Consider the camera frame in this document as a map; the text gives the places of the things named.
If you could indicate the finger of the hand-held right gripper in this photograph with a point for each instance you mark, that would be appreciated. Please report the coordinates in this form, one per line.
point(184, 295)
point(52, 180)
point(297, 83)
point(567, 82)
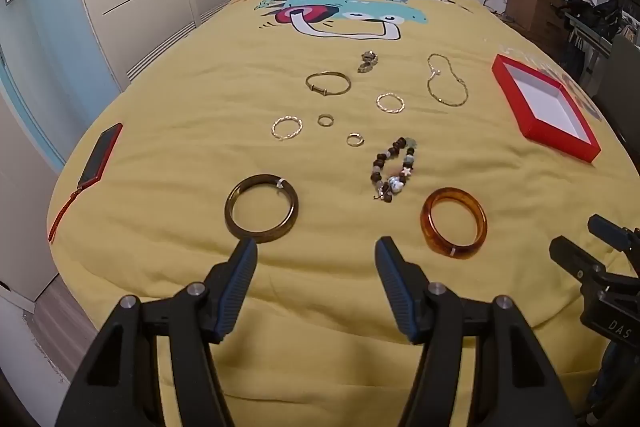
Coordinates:
point(572, 259)
point(612, 234)

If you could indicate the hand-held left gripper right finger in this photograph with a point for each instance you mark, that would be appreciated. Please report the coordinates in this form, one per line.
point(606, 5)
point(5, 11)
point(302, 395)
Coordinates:
point(395, 287)

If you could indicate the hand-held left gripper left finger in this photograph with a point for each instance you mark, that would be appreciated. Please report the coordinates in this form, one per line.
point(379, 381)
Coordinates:
point(239, 287)

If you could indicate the amber bangle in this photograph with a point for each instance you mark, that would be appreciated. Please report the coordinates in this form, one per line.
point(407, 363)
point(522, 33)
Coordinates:
point(430, 234)

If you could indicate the red jewelry box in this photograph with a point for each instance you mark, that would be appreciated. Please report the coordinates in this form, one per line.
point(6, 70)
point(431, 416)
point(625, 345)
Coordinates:
point(512, 99)

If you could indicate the twisted silver hoop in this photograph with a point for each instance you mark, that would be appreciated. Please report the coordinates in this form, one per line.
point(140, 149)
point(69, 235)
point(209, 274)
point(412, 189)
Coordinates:
point(378, 103)
point(273, 129)

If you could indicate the thin gold bangle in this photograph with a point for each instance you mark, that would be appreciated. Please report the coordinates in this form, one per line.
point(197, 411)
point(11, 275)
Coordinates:
point(314, 88)

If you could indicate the dark brown bangle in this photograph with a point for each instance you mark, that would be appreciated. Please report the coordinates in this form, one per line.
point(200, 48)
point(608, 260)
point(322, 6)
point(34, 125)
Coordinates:
point(231, 217)

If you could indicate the yellow printed blanket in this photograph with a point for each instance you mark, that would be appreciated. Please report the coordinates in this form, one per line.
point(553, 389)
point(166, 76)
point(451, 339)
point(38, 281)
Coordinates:
point(200, 107)

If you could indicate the black clutter pile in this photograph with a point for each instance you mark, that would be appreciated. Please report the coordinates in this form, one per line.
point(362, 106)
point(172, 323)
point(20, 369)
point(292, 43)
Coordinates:
point(595, 14)

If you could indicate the wooden nightstand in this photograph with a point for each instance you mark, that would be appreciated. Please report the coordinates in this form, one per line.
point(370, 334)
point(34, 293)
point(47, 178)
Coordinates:
point(535, 4)

